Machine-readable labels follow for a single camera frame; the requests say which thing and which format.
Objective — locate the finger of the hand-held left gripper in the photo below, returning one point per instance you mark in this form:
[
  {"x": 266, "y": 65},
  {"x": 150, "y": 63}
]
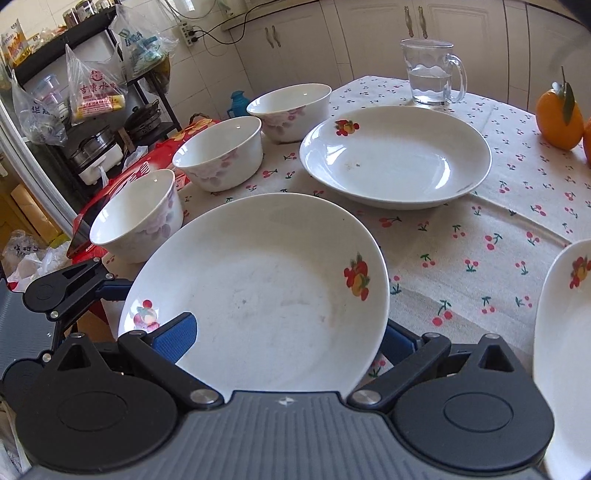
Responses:
[
  {"x": 18, "y": 378},
  {"x": 69, "y": 286}
]

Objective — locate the cherry-print tablecloth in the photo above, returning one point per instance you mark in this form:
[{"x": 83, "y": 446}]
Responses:
[{"x": 461, "y": 240}]

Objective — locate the red gift carton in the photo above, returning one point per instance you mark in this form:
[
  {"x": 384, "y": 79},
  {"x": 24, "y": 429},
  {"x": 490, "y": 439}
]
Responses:
[{"x": 152, "y": 152}]

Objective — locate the black cooking pot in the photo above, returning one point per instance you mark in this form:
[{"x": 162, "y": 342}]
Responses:
[{"x": 143, "y": 121}]

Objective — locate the white fruit-print plate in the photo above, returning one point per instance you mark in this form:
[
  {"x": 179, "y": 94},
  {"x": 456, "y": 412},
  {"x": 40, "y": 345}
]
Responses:
[
  {"x": 258, "y": 286},
  {"x": 392, "y": 157},
  {"x": 568, "y": 360}
]

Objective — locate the white kitchen cabinet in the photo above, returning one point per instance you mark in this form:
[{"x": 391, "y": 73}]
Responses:
[{"x": 369, "y": 41}]

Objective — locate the glass mug with water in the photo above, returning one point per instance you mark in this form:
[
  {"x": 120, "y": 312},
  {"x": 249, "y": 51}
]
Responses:
[{"x": 431, "y": 78}]

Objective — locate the white electric steamer pot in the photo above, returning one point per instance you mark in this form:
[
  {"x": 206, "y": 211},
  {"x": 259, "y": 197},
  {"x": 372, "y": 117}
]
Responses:
[{"x": 94, "y": 152}]

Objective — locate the blue thermos jug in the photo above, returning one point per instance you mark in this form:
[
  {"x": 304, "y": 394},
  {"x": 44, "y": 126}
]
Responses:
[{"x": 240, "y": 105}]

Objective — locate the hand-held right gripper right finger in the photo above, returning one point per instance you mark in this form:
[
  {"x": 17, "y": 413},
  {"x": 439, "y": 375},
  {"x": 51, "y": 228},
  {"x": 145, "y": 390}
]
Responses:
[{"x": 400, "y": 342}]

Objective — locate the white power strip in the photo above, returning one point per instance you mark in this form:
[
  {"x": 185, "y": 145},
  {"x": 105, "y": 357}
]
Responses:
[{"x": 188, "y": 33}]

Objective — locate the white red-print plastic bag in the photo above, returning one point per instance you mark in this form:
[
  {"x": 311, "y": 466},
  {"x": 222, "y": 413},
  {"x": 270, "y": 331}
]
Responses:
[{"x": 102, "y": 175}]

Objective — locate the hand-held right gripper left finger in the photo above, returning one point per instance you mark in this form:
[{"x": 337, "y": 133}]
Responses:
[{"x": 178, "y": 337}]

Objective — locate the yellow snack packet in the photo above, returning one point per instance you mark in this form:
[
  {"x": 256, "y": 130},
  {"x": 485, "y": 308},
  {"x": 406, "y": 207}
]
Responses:
[{"x": 16, "y": 44}]

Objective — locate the crumpled white plastic bag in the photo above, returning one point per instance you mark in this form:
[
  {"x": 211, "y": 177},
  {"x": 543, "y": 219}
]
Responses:
[{"x": 27, "y": 258}]

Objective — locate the clear blue-print plastic bag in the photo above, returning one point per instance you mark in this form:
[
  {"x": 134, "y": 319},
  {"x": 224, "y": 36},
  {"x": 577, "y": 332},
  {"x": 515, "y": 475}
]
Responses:
[{"x": 141, "y": 41}]

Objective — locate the orange with green leaf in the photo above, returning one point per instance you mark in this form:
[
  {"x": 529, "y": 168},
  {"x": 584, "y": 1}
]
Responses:
[{"x": 554, "y": 120}]

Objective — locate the black metal shelf rack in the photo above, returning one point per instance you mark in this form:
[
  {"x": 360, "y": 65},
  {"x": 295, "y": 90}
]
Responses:
[{"x": 69, "y": 32}]

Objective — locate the clear plastic bag with containers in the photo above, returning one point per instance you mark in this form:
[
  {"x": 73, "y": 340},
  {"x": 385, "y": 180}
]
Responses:
[{"x": 39, "y": 115}]

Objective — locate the white pink-flower bowl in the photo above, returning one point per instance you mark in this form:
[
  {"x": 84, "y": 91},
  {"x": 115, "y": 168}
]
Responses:
[
  {"x": 221, "y": 161},
  {"x": 138, "y": 217},
  {"x": 286, "y": 115}
]

